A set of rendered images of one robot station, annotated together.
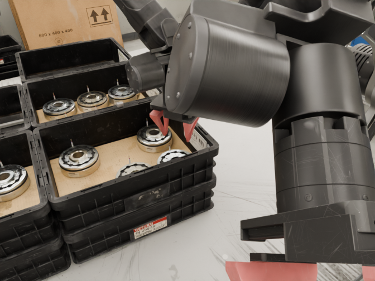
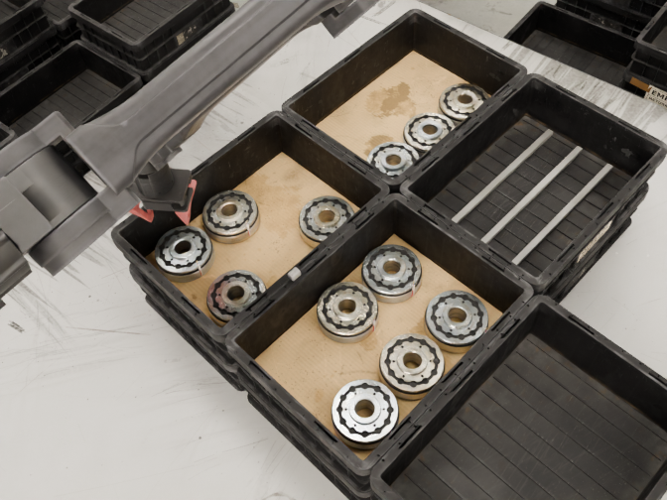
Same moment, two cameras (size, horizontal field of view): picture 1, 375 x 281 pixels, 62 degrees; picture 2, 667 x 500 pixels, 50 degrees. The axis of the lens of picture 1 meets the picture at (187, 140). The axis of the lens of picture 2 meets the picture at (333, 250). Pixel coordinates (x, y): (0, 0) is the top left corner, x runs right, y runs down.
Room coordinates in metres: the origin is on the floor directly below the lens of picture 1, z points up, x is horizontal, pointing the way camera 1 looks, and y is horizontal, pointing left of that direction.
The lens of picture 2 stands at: (1.41, 0.11, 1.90)
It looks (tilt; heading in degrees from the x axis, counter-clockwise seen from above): 56 degrees down; 166
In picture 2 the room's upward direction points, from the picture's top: 5 degrees counter-clockwise
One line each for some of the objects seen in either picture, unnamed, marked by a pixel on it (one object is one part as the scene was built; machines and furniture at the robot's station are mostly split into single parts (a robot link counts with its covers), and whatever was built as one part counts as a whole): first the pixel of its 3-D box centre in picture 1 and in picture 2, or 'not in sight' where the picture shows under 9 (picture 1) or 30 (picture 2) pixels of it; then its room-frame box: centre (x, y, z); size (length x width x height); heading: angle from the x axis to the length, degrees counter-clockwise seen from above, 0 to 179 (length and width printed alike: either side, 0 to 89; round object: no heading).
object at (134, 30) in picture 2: not in sight; (167, 51); (-0.54, 0.09, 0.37); 0.40 x 0.30 x 0.45; 124
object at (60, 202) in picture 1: (123, 140); (252, 214); (0.64, 0.16, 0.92); 0.40 x 0.30 x 0.02; 118
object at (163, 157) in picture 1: (176, 161); (183, 249); (0.63, 0.03, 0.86); 0.10 x 0.10 x 0.01
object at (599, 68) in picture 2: not in sight; (565, 75); (-0.08, 1.30, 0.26); 0.40 x 0.30 x 0.23; 34
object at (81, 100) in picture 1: (92, 98); (412, 362); (0.96, 0.33, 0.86); 0.10 x 0.10 x 0.01
